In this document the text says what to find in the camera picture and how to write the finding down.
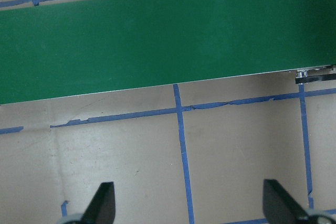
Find green conveyor belt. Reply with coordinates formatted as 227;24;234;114
0;0;336;105

